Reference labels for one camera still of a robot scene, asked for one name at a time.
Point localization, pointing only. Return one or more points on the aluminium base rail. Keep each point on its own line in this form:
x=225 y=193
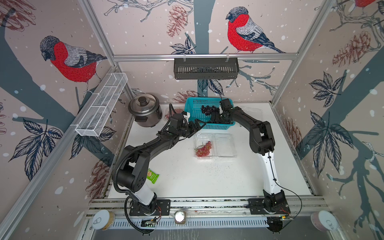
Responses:
x=233 y=212

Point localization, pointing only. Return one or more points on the stainless steel rice cooker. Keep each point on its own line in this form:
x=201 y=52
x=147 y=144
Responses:
x=146 y=109

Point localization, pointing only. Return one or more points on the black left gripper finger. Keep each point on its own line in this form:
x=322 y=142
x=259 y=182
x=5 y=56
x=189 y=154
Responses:
x=190 y=132
x=198 y=124

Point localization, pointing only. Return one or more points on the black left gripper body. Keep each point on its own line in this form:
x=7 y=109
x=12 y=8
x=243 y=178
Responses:
x=184 y=131

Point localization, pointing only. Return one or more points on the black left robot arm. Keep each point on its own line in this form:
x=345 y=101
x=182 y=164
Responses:
x=130 y=172

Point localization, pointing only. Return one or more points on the white wire shelf basket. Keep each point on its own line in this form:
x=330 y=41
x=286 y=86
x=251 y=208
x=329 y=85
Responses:
x=95 y=118

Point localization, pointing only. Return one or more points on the dark purple grape bunch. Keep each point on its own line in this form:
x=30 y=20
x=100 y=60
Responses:
x=209 y=110

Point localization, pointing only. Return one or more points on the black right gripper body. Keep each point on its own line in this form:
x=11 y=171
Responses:
x=223 y=118

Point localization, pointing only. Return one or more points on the teal plastic basket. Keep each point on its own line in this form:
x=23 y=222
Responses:
x=193 y=106

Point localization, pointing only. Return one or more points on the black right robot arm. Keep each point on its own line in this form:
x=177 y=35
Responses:
x=262 y=142

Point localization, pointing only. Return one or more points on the green snack packet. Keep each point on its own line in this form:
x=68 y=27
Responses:
x=152 y=176

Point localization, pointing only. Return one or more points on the black hanging wire basket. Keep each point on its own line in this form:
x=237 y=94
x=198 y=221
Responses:
x=206 y=68

